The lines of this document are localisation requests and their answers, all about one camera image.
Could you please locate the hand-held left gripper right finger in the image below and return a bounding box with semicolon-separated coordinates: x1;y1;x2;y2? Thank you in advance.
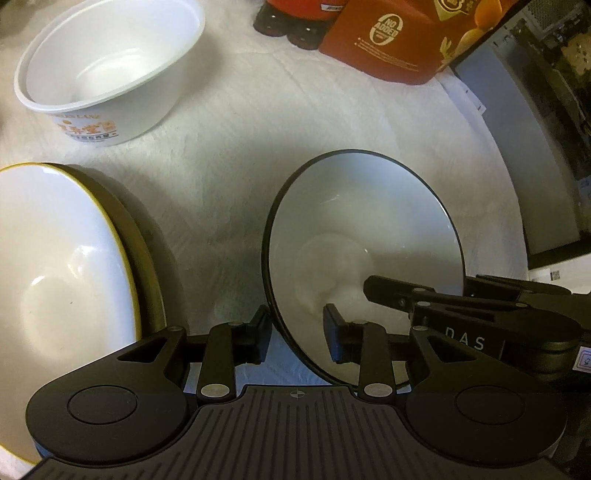
323;303;484;404

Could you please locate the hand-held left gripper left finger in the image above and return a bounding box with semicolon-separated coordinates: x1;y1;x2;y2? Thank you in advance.
117;304;274;404

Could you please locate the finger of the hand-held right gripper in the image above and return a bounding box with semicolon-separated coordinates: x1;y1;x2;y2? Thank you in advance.
475;273;572;304
363;275;523;315

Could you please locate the blue enamel bowl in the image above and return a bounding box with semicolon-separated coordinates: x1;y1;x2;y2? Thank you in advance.
262;148;464;391

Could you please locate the white bowl yellow rim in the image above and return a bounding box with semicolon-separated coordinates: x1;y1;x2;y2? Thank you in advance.
0;162;141;466

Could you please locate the small white packet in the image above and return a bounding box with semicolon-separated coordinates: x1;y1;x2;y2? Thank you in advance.
527;264;591;296

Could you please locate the white appliance black glass door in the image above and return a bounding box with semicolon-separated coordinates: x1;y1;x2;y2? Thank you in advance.
450;0;591;271

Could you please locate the white paper sheet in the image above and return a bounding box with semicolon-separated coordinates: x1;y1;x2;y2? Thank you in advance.
436;74;489;115

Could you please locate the white fluffy towel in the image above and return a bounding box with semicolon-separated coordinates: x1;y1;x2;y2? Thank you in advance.
0;0;529;388

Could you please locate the red snack bag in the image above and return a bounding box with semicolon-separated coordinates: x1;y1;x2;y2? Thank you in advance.
318;0;532;88

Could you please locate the panda figurine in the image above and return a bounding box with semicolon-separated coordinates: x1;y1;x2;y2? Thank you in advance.
253;0;349;51

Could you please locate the white paper bowl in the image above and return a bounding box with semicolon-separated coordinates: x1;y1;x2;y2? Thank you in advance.
13;0;206;147

